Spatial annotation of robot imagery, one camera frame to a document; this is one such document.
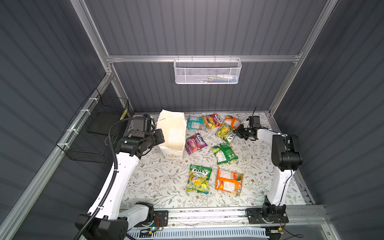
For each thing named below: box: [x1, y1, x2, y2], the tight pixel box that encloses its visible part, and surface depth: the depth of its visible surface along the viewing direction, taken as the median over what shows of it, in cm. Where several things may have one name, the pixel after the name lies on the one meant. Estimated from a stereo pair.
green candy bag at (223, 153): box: [210, 143, 239, 165], surface depth 95 cm
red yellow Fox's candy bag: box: [202, 113, 224, 129], surface depth 114 cm
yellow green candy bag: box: [216, 122, 237, 145], surface depth 106 cm
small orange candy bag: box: [224, 115, 241, 129], surface depth 114 cm
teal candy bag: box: [186, 115, 206, 131], surface depth 113 cm
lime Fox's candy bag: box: [186, 164, 213, 194], surface depth 85 cm
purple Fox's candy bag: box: [185, 132, 208, 156], surface depth 101 cm
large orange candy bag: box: [215, 167, 244, 197], surface depth 85 cm
